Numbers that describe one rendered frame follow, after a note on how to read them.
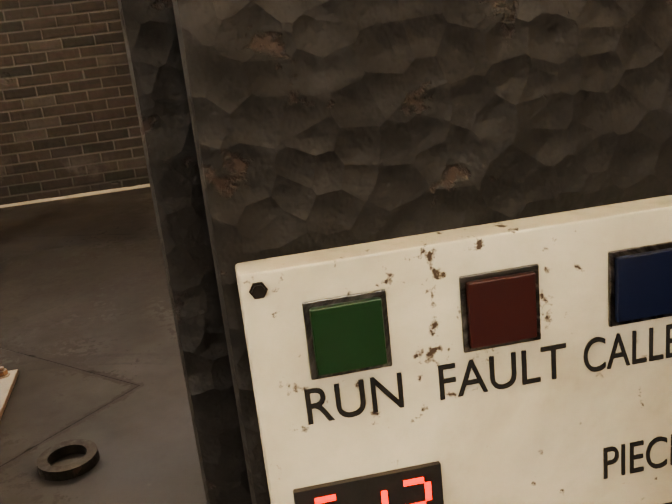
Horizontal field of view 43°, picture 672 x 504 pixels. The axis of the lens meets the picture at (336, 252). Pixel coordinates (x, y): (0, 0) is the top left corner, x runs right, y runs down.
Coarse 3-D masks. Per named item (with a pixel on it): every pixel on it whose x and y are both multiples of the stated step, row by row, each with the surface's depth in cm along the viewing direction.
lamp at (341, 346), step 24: (312, 312) 42; (336, 312) 42; (360, 312) 42; (312, 336) 42; (336, 336) 42; (360, 336) 42; (384, 336) 43; (336, 360) 42; (360, 360) 43; (384, 360) 43
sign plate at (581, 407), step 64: (320, 256) 42; (384, 256) 42; (448, 256) 42; (512, 256) 43; (576, 256) 44; (256, 320) 42; (384, 320) 43; (448, 320) 44; (576, 320) 45; (640, 320) 45; (256, 384) 43; (320, 384) 43; (384, 384) 44; (448, 384) 45; (512, 384) 45; (576, 384) 46; (640, 384) 47; (320, 448) 44; (384, 448) 45; (448, 448) 46; (512, 448) 46; (576, 448) 47; (640, 448) 48
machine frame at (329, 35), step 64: (128, 0) 46; (192, 0) 39; (256, 0) 39; (320, 0) 40; (384, 0) 40; (448, 0) 41; (512, 0) 41; (576, 0) 42; (640, 0) 42; (192, 64) 40; (256, 64) 40; (320, 64) 41; (384, 64) 41; (448, 64) 42; (512, 64) 42; (576, 64) 43; (640, 64) 43; (192, 128) 41; (256, 128) 41; (320, 128) 42; (384, 128) 42; (448, 128) 43; (512, 128) 43; (576, 128) 44; (640, 128) 45; (192, 192) 50; (256, 192) 42; (320, 192) 42; (384, 192) 43; (448, 192) 44; (512, 192) 44; (576, 192) 45; (640, 192) 46; (192, 256) 51; (256, 256) 43; (192, 320) 52; (192, 384) 53; (256, 448) 46
